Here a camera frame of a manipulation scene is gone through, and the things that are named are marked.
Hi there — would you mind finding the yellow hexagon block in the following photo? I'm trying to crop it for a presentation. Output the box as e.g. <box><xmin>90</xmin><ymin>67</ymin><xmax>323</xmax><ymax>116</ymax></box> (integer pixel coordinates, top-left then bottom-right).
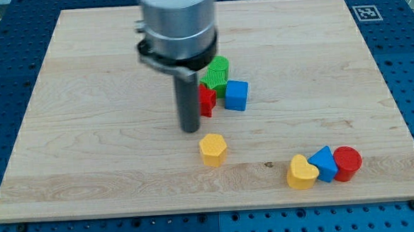
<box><xmin>198</xmin><ymin>133</ymin><xmax>228</xmax><ymax>167</ymax></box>

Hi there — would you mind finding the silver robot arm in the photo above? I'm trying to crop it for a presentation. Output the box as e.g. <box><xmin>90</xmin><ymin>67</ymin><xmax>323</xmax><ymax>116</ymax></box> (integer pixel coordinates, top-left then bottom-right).
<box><xmin>135</xmin><ymin>0</ymin><xmax>217</xmax><ymax>82</ymax></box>

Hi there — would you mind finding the red star block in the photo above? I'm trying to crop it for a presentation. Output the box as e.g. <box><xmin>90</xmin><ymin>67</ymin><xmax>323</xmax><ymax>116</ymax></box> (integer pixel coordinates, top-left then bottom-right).
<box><xmin>198</xmin><ymin>84</ymin><xmax>217</xmax><ymax>117</ymax></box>

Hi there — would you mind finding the green star block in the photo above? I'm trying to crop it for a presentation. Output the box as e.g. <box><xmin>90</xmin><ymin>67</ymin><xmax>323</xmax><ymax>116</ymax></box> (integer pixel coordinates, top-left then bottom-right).
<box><xmin>199</xmin><ymin>69</ymin><xmax>228</xmax><ymax>99</ymax></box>

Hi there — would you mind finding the blue cube block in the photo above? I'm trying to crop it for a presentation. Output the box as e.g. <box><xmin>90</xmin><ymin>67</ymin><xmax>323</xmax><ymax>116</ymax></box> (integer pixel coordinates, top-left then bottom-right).
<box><xmin>224</xmin><ymin>80</ymin><xmax>249</xmax><ymax>111</ymax></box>

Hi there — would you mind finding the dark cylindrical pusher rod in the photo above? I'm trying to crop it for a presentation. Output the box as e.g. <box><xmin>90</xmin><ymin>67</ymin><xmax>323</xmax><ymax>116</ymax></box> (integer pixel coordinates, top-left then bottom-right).
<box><xmin>174</xmin><ymin>73</ymin><xmax>201</xmax><ymax>133</ymax></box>

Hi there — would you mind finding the green cylinder block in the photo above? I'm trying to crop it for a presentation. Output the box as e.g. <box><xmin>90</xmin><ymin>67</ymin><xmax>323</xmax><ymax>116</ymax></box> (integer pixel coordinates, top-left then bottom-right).
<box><xmin>208</xmin><ymin>55</ymin><xmax>229</xmax><ymax>80</ymax></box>

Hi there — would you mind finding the wooden board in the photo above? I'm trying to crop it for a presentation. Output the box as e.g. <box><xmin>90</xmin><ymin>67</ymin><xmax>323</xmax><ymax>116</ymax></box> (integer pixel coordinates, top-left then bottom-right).
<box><xmin>0</xmin><ymin>0</ymin><xmax>414</xmax><ymax>223</ymax></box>

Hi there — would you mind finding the yellow heart block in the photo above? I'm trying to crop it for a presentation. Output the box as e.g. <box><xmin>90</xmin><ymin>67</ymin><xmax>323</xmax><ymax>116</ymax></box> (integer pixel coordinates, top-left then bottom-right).
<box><xmin>286</xmin><ymin>155</ymin><xmax>319</xmax><ymax>190</ymax></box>

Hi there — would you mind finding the blue triangle block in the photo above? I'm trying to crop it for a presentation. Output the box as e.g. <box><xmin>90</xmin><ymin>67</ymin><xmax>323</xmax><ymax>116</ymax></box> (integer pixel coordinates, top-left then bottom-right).
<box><xmin>308</xmin><ymin>146</ymin><xmax>338</xmax><ymax>183</ymax></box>

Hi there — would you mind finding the red cylinder block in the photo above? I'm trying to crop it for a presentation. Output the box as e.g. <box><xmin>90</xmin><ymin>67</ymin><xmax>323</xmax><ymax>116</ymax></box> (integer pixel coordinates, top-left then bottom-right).
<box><xmin>333</xmin><ymin>145</ymin><xmax>363</xmax><ymax>182</ymax></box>

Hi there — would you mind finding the white fiducial marker tag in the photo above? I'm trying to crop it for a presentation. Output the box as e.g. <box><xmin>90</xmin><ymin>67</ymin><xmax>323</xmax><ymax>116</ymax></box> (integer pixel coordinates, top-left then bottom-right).
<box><xmin>352</xmin><ymin>5</ymin><xmax>383</xmax><ymax>22</ymax></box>

